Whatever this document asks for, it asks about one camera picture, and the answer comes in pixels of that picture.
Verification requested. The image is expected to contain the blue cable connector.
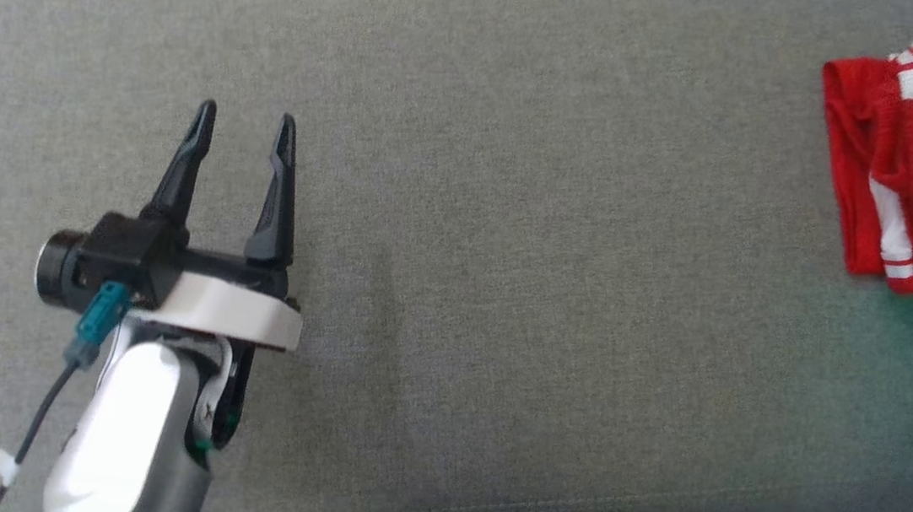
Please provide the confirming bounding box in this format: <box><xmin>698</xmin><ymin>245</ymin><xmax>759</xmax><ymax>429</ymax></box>
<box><xmin>65</xmin><ymin>277</ymin><xmax>133</xmax><ymax>373</ymax></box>

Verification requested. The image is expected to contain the thin black cable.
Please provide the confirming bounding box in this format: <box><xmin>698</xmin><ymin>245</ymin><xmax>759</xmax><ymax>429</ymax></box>
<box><xmin>0</xmin><ymin>351</ymin><xmax>84</xmax><ymax>512</ymax></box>

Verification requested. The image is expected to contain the grey fabric sofa ottoman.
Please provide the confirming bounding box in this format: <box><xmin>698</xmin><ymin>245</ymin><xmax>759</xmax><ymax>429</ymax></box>
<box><xmin>0</xmin><ymin>0</ymin><xmax>913</xmax><ymax>512</ymax></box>

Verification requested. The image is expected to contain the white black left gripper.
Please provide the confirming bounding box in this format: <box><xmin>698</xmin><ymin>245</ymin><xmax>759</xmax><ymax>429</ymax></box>
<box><xmin>115</xmin><ymin>94</ymin><xmax>327</xmax><ymax>461</ymax></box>

